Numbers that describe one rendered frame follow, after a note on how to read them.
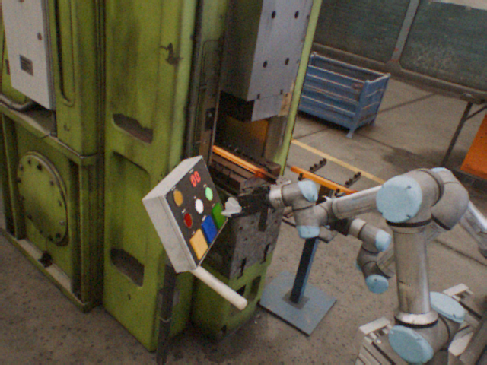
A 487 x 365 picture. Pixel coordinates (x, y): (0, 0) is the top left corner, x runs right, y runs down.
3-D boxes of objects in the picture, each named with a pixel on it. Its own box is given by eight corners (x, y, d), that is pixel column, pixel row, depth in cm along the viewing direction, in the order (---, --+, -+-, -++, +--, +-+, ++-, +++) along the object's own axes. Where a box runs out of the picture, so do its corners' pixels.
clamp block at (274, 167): (279, 176, 223) (282, 165, 219) (269, 181, 217) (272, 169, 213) (261, 167, 229) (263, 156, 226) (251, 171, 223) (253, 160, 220)
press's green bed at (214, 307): (259, 312, 265) (274, 250, 243) (217, 346, 239) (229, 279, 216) (196, 265, 294) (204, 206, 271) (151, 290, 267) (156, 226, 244)
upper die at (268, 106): (279, 114, 197) (283, 93, 192) (250, 122, 183) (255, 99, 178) (212, 86, 218) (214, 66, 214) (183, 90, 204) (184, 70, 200)
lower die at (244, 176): (265, 182, 214) (268, 167, 210) (238, 195, 200) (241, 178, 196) (205, 150, 236) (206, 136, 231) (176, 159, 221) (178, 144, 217)
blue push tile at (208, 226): (217, 232, 160) (210, 214, 158) (210, 243, 154) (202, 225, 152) (213, 233, 161) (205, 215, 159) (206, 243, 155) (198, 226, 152)
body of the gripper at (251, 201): (240, 188, 161) (270, 182, 157) (248, 208, 164) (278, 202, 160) (234, 198, 155) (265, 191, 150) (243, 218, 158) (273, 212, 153)
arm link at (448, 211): (488, 210, 146) (383, 301, 166) (474, 194, 156) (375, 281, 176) (463, 192, 143) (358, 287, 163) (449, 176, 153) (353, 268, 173)
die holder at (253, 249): (275, 250, 243) (291, 180, 221) (229, 280, 216) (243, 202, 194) (204, 206, 271) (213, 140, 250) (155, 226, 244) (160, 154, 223)
